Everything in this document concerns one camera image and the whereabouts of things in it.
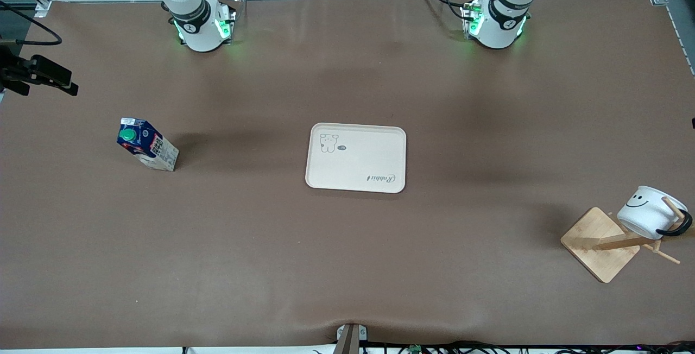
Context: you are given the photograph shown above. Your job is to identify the blue white milk carton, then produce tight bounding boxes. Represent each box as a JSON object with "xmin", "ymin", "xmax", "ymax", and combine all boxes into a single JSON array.
[{"xmin": 116, "ymin": 117, "xmax": 180, "ymax": 173}]

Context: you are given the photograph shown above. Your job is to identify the wooden cup rack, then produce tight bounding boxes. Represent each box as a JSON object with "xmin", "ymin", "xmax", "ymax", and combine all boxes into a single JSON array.
[{"xmin": 561, "ymin": 197, "xmax": 695, "ymax": 283}]

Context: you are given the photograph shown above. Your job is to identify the white smiley cup black handle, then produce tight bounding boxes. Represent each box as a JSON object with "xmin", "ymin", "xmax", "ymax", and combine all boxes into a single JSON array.
[{"xmin": 617, "ymin": 185, "xmax": 694, "ymax": 240}]

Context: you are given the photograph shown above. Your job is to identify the metal camera bracket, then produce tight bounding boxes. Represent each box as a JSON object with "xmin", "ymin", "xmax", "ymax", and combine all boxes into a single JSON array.
[{"xmin": 336, "ymin": 323, "xmax": 369, "ymax": 354}]

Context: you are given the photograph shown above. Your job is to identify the beige rectangular tray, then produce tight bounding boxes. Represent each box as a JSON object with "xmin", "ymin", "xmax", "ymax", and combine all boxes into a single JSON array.
[{"xmin": 305, "ymin": 122, "xmax": 407, "ymax": 194}]

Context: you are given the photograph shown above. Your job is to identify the table cover mat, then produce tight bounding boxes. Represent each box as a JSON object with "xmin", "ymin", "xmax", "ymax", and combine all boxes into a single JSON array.
[{"xmin": 0, "ymin": 0, "xmax": 695, "ymax": 350}]

